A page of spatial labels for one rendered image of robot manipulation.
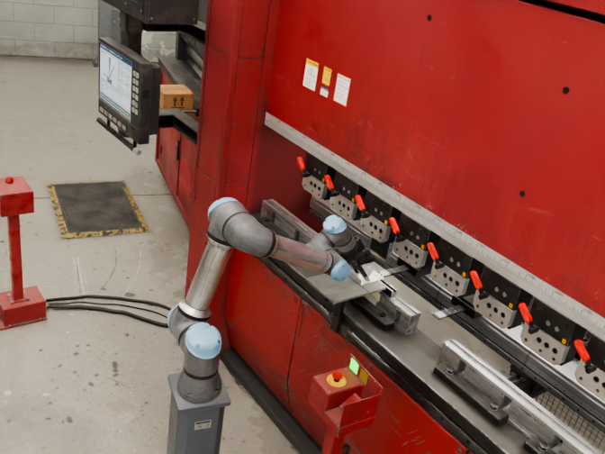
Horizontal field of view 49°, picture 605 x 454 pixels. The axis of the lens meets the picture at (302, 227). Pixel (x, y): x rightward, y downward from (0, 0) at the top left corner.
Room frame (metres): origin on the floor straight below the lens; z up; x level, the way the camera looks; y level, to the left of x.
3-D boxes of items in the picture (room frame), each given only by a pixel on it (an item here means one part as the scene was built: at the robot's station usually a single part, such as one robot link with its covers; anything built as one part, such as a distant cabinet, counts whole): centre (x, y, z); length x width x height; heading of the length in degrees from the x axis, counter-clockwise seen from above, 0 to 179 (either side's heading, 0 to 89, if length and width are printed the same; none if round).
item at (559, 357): (1.74, -0.81, 1.26); 0.15 x 0.09 x 0.17; 40
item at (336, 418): (1.89, -0.25, 0.75); 0.20 x 0.16 x 0.18; 35
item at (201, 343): (1.77, 0.26, 0.94); 0.13 x 0.12 x 0.14; 33
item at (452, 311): (2.19, -0.64, 1.01); 0.26 x 0.12 x 0.05; 130
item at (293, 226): (2.76, 0.03, 0.92); 0.50 x 0.06 x 0.10; 40
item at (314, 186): (2.66, -0.05, 1.26); 0.15 x 0.09 x 0.17; 40
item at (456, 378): (1.83, -0.66, 0.89); 0.30 x 0.05 x 0.03; 40
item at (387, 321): (2.27, -0.30, 0.89); 0.30 x 0.05 x 0.03; 40
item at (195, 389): (1.77, 0.26, 0.82); 0.15 x 0.15 x 0.10
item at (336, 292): (2.24, -0.20, 1.00); 0.26 x 0.18 x 0.01; 130
